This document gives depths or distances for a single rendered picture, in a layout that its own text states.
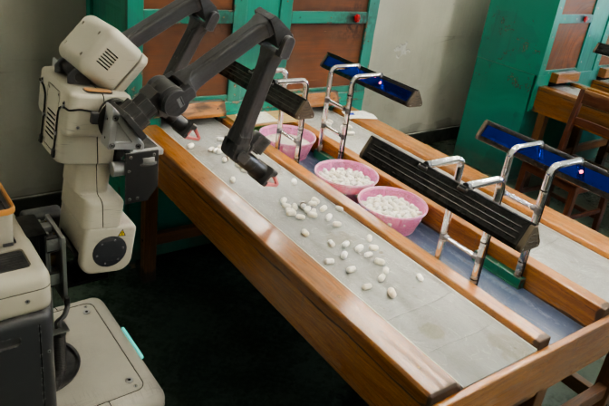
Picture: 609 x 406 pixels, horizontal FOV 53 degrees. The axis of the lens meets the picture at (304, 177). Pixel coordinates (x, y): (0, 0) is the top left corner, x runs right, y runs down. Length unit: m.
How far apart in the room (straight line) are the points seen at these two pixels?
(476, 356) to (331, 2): 2.00
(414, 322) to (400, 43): 3.24
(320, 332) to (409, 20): 3.32
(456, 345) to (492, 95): 3.38
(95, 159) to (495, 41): 3.60
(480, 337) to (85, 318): 1.40
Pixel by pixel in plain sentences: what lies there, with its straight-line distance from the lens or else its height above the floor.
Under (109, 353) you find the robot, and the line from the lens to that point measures 2.26.
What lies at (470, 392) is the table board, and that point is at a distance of 1.60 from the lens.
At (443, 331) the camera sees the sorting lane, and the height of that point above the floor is 0.74.
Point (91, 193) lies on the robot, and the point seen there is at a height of 0.91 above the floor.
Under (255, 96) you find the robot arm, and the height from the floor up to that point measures 1.20.
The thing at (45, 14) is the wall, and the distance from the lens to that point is 3.35.
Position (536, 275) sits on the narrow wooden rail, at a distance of 2.15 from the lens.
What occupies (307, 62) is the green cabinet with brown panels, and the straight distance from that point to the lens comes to 3.17.
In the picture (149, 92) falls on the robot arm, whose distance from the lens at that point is 1.65.
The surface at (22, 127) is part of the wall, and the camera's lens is 3.48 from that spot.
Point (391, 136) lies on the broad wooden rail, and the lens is 3.02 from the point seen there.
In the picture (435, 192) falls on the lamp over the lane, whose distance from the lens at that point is 1.73.
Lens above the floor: 1.75
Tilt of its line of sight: 24 degrees down
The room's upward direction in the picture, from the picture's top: 8 degrees clockwise
